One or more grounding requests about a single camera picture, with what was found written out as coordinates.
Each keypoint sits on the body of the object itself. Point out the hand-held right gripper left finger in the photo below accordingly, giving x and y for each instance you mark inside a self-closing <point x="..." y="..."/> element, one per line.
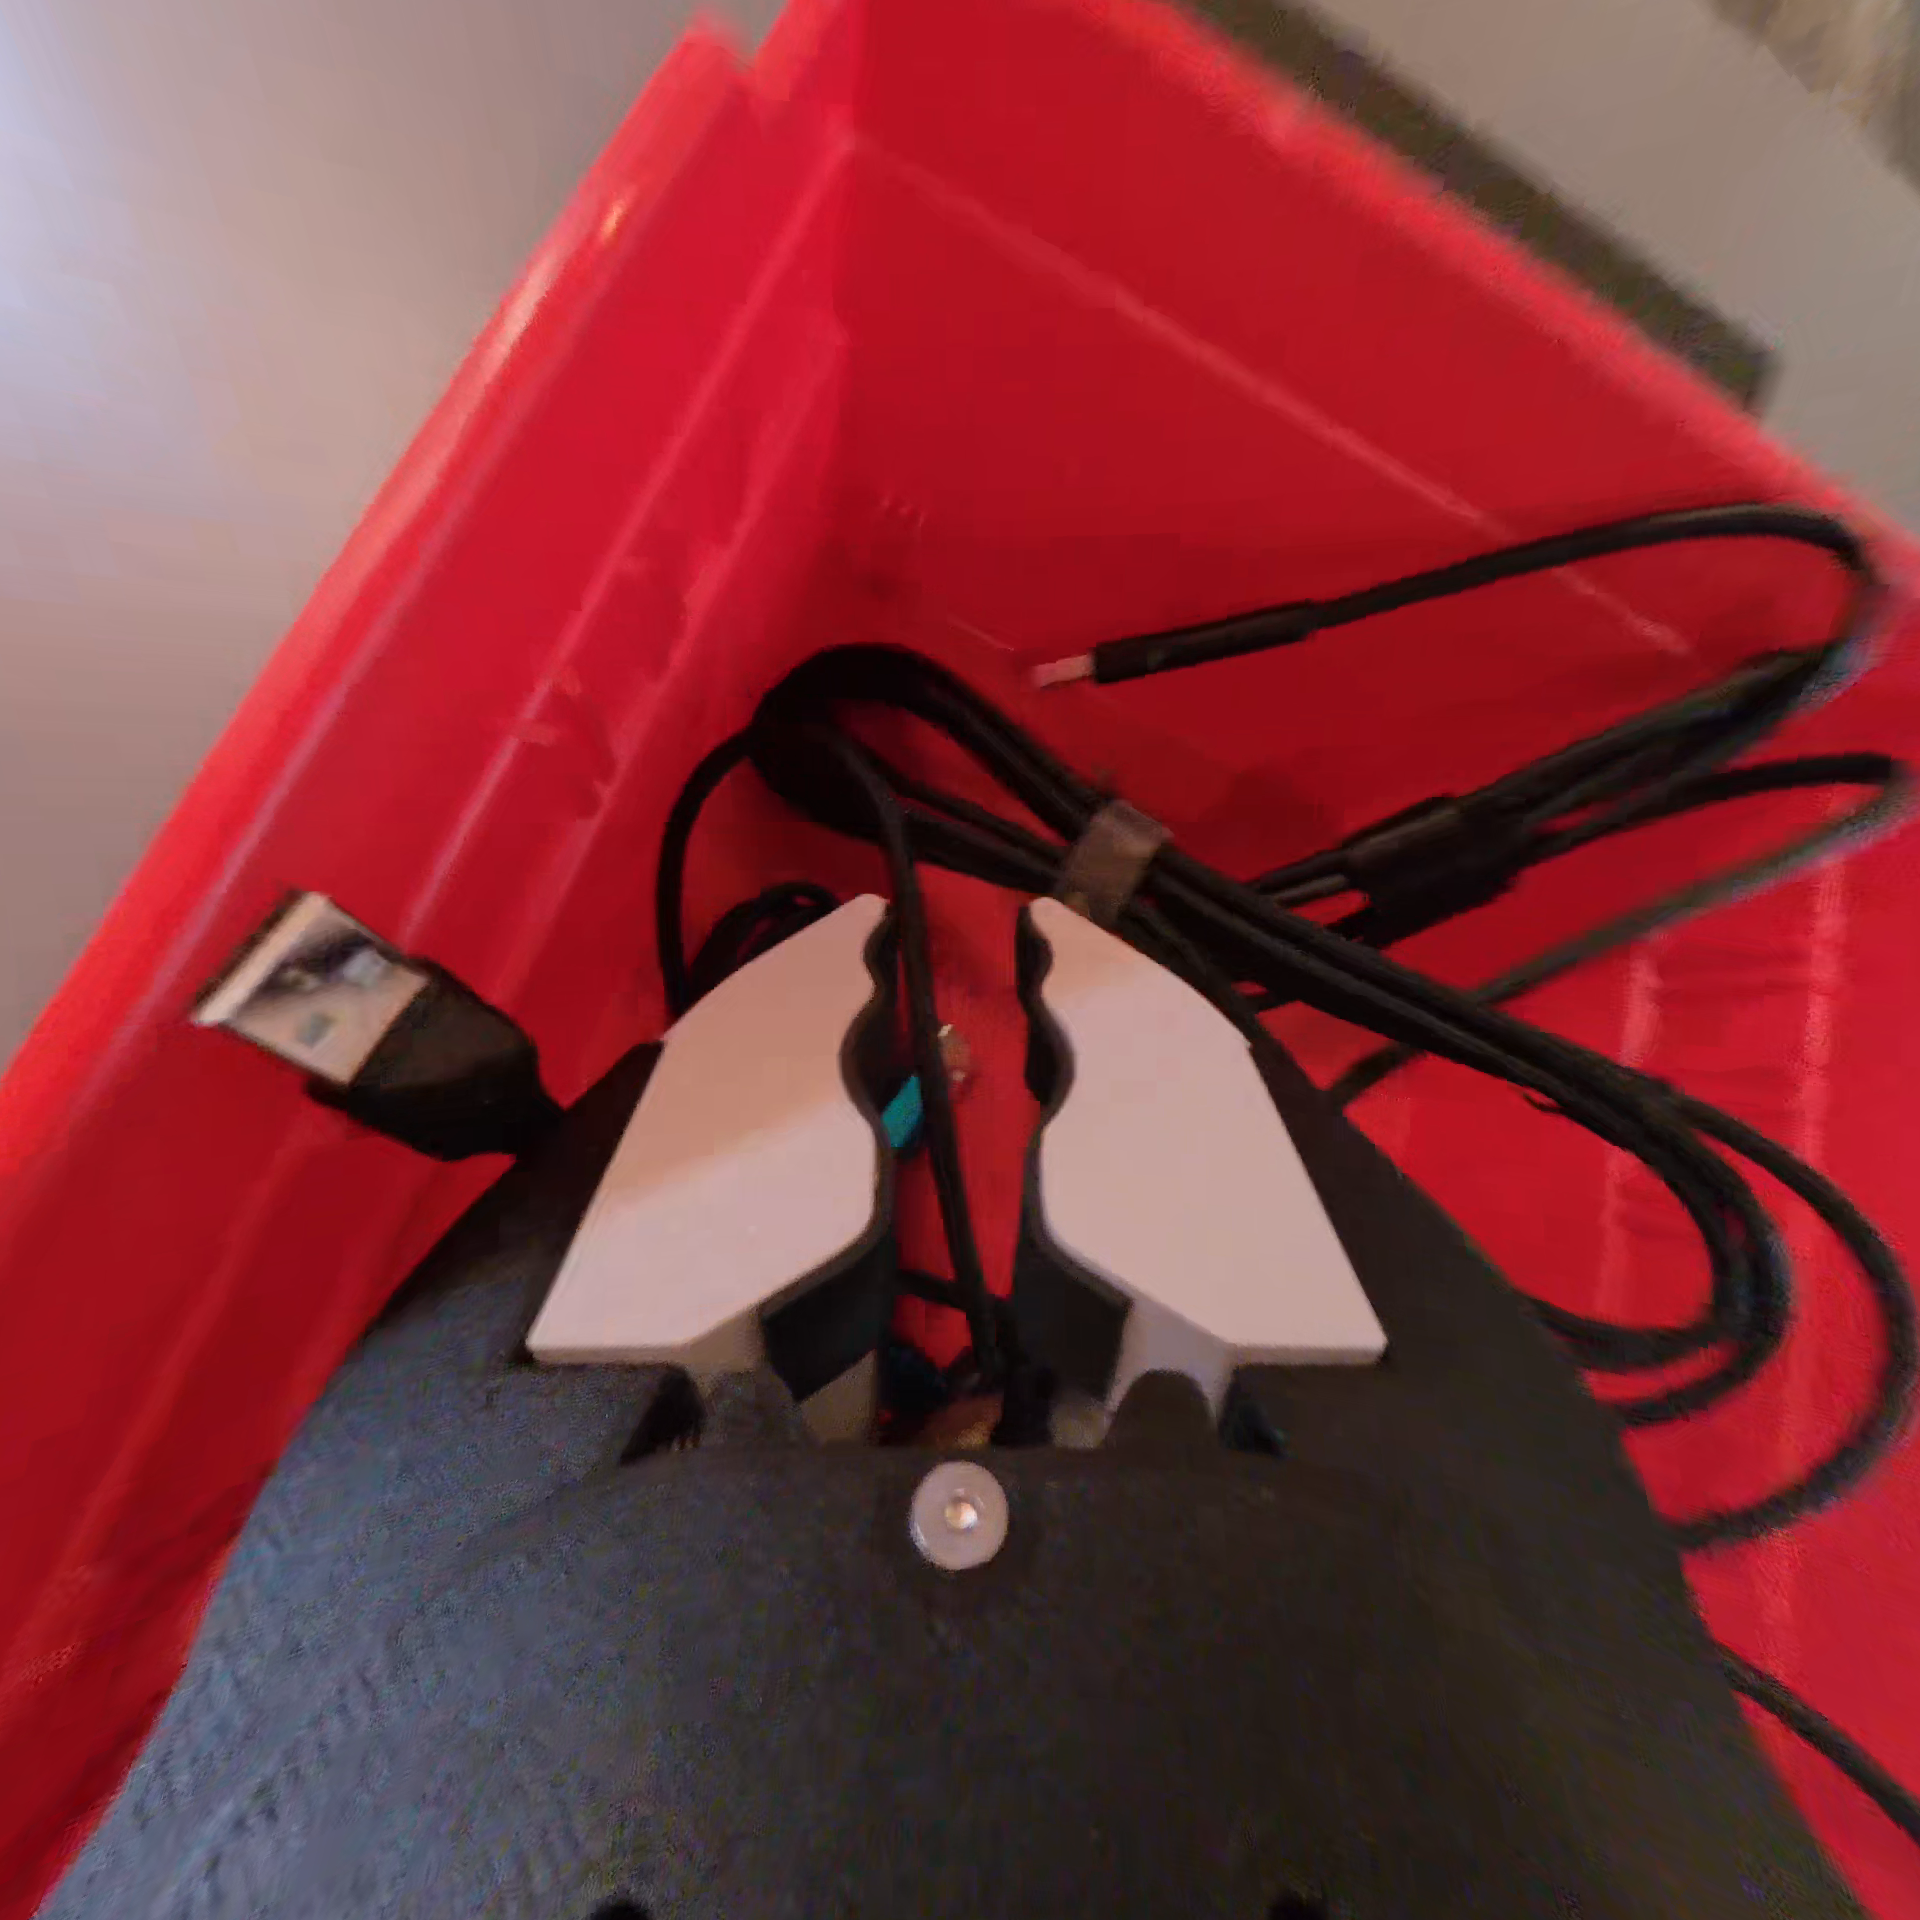
<point x="720" y="1170"/>

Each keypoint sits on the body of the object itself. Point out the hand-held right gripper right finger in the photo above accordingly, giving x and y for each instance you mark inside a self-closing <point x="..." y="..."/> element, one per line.
<point x="1184" y="1186"/>

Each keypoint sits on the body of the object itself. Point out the red plastic bin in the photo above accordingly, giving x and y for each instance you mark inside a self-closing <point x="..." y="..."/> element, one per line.
<point x="1049" y="376"/>

